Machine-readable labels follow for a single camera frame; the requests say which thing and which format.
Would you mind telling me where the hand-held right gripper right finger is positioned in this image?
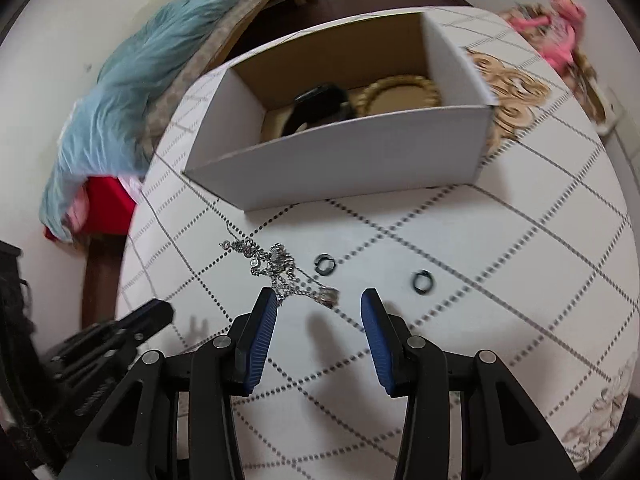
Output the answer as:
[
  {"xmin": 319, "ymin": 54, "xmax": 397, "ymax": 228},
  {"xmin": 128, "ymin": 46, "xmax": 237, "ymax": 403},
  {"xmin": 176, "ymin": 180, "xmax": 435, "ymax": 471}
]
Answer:
[{"xmin": 360, "ymin": 287, "xmax": 583, "ymax": 480}]

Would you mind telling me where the white cardboard box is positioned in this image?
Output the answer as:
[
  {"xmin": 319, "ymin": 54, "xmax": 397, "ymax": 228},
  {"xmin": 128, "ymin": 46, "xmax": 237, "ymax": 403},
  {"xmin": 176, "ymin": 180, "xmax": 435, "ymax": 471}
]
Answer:
[{"xmin": 182, "ymin": 9, "xmax": 501, "ymax": 212}]

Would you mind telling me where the silver chain necklace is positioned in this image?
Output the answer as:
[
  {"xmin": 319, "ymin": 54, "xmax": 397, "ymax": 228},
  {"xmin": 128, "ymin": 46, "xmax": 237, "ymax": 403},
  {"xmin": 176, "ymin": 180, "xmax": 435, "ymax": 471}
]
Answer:
[{"xmin": 219, "ymin": 222, "xmax": 342, "ymax": 309}]

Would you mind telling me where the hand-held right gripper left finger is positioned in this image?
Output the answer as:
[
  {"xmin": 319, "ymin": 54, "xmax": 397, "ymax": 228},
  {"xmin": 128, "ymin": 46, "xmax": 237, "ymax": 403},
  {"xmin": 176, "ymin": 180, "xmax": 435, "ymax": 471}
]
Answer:
[{"xmin": 57, "ymin": 287, "xmax": 281, "ymax": 480}]

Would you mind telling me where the black wristwatch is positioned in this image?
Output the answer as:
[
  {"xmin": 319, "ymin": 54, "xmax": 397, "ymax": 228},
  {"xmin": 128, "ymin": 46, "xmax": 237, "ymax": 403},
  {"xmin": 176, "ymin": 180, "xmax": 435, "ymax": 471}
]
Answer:
[{"xmin": 280, "ymin": 82, "xmax": 355, "ymax": 137}]

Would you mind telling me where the white checked tablecloth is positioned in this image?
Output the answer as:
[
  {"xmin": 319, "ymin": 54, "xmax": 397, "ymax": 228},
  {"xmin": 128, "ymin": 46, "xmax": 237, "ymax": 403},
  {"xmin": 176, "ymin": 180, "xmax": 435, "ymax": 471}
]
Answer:
[{"xmin": 115, "ymin": 6, "xmax": 633, "ymax": 472}]

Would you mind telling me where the pink doll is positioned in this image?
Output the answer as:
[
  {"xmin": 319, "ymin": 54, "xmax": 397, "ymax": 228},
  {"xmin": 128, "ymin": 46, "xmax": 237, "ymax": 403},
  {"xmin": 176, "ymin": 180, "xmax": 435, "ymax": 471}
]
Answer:
[{"xmin": 500, "ymin": 0, "xmax": 590, "ymax": 70}]

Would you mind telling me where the beige patterned chair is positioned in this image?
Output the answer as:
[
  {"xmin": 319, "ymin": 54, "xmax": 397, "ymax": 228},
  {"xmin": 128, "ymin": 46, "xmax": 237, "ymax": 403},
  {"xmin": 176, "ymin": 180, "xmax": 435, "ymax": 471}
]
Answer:
[{"xmin": 140, "ymin": 0, "xmax": 288, "ymax": 161}]

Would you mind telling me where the red cloth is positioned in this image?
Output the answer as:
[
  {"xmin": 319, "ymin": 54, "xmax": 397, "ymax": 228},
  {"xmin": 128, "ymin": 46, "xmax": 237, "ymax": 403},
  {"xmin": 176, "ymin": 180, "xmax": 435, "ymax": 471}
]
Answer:
[{"xmin": 44, "ymin": 175, "xmax": 139, "ymax": 246}]

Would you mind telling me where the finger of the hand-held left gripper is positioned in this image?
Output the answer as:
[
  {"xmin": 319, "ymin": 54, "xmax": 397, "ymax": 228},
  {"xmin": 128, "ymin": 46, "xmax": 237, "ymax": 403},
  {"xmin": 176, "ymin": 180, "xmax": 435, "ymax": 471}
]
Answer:
[{"xmin": 107, "ymin": 299, "xmax": 176, "ymax": 348}]

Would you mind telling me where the blue fluffy blanket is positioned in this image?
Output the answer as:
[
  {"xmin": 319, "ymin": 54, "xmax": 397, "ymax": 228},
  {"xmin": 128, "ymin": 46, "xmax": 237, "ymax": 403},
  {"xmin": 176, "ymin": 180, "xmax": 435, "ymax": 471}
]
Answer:
[{"xmin": 40, "ymin": 0, "xmax": 290, "ymax": 242}]

